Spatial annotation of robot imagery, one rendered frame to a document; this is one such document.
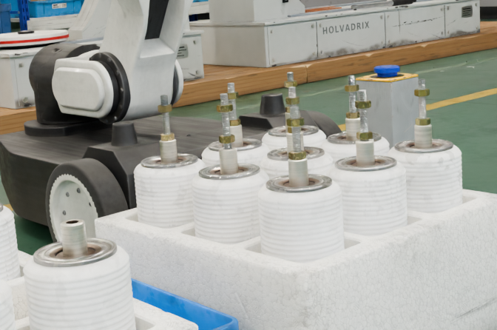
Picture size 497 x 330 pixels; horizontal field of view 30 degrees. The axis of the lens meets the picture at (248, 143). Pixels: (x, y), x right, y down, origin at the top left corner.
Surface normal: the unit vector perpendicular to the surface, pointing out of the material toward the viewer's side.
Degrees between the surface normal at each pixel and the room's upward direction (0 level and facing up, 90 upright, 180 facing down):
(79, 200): 90
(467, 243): 90
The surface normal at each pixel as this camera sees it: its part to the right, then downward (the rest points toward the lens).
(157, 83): 0.65, 0.36
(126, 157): 0.42, -0.62
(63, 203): -0.75, 0.18
